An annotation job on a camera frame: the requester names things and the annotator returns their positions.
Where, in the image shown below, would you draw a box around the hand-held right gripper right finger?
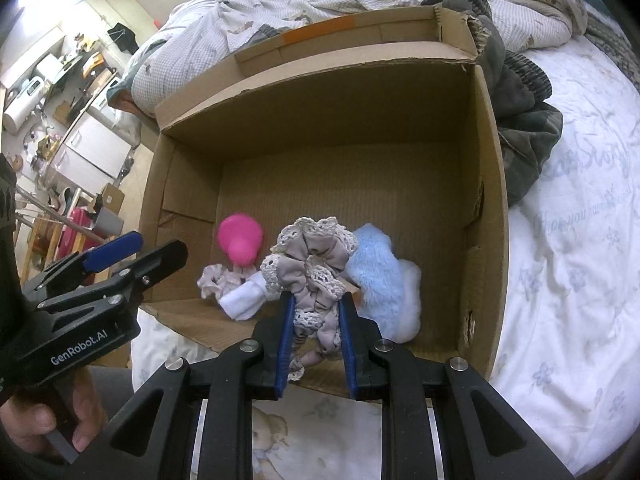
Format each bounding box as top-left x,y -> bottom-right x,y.
339,292 -> 573,480

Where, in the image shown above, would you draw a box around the white kitchen cabinets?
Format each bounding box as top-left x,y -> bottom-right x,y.
42,110 -> 133,186

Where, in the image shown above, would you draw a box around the white cloth scrunchie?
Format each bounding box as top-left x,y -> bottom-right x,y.
217,272 -> 281,321

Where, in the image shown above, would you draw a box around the checkered printed duvet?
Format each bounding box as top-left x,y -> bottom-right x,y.
107,0 -> 583,116

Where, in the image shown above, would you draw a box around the white kitchen appliance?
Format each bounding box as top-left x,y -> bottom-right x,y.
15,75 -> 46,101

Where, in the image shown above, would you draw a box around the small cardboard box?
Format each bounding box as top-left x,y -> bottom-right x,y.
97,182 -> 126,211

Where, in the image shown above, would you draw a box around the beige lace-trimmed scrunchie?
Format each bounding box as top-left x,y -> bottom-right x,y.
260,216 -> 360,383

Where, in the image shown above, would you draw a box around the fluffy light blue scrunchie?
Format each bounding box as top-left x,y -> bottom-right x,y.
345,224 -> 423,343

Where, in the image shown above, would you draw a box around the red suitcase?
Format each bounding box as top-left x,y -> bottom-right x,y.
57,207 -> 101,261

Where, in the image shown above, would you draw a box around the person's left hand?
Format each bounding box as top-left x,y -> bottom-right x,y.
0,374 -> 108,457

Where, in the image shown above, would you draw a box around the patterned knit blanket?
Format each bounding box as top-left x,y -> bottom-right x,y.
575,0 -> 640,86

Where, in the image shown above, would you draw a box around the camouflage garment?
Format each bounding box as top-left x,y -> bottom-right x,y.
440,0 -> 563,208

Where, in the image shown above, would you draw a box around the small brown scrunchie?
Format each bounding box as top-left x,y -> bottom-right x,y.
196,262 -> 251,303

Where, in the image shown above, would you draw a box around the grey bin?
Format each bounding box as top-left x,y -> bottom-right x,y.
95,207 -> 126,236

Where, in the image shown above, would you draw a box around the dark hanging clothing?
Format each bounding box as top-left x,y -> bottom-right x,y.
107,22 -> 138,53

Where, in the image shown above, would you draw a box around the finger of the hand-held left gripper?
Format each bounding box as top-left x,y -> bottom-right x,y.
32,231 -> 145,291
37,240 -> 188,311

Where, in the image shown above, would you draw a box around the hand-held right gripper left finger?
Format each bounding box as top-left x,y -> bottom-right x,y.
80,292 -> 296,480

